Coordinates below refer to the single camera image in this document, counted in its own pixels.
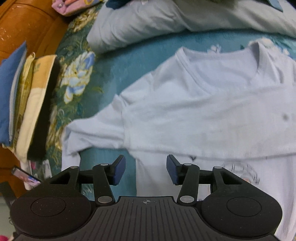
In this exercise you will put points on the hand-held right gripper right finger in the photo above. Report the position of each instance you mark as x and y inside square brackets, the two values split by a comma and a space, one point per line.
[173, 170]

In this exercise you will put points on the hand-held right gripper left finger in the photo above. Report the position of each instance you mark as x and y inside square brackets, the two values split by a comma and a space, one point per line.
[119, 170]

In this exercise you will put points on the white t-shirt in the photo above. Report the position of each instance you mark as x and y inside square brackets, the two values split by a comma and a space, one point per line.
[196, 111]

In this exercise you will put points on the smartphone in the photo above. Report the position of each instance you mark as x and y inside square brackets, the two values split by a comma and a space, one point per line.
[24, 175]

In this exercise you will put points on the cream pillow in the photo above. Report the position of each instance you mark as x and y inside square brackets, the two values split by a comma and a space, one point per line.
[34, 104]

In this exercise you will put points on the teal floral bed sheet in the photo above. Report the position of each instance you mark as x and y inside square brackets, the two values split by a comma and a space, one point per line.
[129, 62]

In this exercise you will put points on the blue pillow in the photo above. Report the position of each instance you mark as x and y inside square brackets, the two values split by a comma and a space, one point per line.
[8, 97]

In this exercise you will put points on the dark blue garment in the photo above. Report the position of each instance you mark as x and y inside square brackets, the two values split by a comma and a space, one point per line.
[116, 3]

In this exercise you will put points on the wooden headboard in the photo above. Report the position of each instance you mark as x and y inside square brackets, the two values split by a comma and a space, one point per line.
[30, 25]

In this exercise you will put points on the pink folded blanket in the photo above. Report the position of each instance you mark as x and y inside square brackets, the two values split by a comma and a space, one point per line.
[69, 7]

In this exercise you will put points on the light blue garment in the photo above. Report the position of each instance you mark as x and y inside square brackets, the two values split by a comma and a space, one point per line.
[275, 4]

